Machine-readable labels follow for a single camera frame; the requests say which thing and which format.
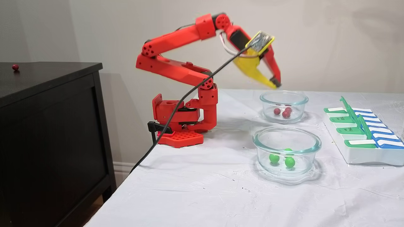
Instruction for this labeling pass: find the weekly pill organizer box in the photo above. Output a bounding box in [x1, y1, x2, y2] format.
[323, 96, 404, 166]

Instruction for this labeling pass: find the small clear glass bowl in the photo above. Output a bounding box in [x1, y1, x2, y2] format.
[259, 90, 309, 124]

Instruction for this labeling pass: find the large clear glass bowl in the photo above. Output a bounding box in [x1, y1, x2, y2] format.
[252, 126, 322, 177]

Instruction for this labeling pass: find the black table clamp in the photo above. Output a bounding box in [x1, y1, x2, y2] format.
[147, 121, 173, 146]

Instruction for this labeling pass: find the white tablecloth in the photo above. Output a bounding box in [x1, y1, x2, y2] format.
[83, 88, 404, 227]

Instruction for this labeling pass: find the black wooden cabinet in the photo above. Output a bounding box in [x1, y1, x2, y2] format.
[0, 61, 117, 227]

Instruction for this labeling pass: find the camera circuit board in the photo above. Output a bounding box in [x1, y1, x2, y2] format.
[246, 31, 275, 56]

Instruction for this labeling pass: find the red white black servo cable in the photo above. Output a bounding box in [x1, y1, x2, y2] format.
[220, 32, 250, 58]

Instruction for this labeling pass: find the thick black camera cable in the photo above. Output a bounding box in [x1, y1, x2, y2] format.
[129, 46, 253, 174]

